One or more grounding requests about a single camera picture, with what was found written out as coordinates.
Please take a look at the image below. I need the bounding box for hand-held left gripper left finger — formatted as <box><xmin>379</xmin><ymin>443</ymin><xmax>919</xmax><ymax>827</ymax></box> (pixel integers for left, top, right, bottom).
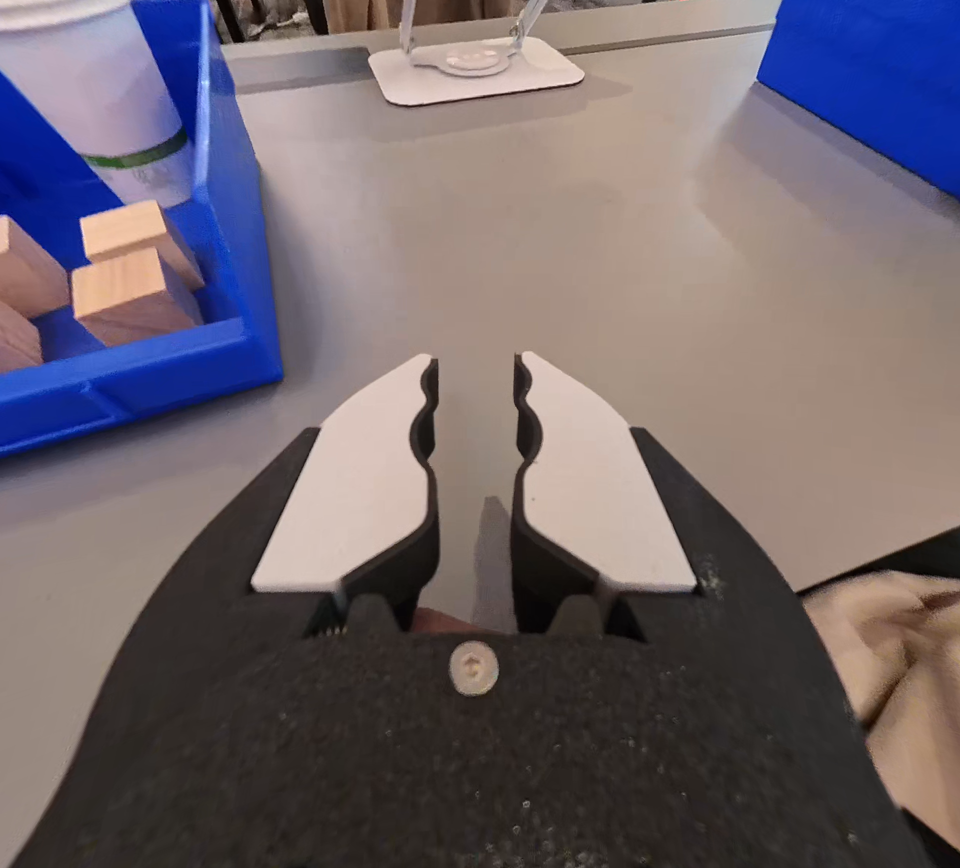
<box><xmin>249</xmin><ymin>353</ymin><xmax>443</xmax><ymax>635</ymax></box>

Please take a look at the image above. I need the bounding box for person's beige clothing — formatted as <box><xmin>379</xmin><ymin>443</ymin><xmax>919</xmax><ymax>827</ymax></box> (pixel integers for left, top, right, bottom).
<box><xmin>798</xmin><ymin>529</ymin><xmax>960</xmax><ymax>868</ymax></box>

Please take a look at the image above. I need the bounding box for wooden cube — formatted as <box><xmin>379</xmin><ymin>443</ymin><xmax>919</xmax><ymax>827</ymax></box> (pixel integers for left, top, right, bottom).
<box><xmin>79</xmin><ymin>199</ymin><xmax>206</xmax><ymax>293</ymax></box>
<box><xmin>0</xmin><ymin>299</ymin><xmax>45</xmax><ymax>375</ymax></box>
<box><xmin>70</xmin><ymin>247</ymin><xmax>205</xmax><ymax>349</ymax></box>
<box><xmin>0</xmin><ymin>214</ymin><xmax>71</xmax><ymax>320</ymax></box>

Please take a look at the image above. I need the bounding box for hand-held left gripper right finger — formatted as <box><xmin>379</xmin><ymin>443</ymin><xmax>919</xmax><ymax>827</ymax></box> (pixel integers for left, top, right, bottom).
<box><xmin>510</xmin><ymin>350</ymin><xmax>699</xmax><ymax>636</ymax></box>

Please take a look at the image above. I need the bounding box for blue plastic bin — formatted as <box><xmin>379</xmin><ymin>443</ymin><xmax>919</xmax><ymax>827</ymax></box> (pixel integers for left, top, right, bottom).
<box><xmin>0</xmin><ymin>0</ymin><xmax>285</xmax><ymax>460</ymax></box>
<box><xmin>756</xmin><ymin>0</ymin><xmax>960</xmax><ymax>200</ymax></box>

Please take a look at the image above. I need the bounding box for white document stand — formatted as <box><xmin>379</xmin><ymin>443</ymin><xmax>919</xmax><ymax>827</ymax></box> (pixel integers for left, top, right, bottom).
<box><xmin>367</xmin><ymin>0</ymin><xmax>639</xmax><ymax>108</ymax></box>

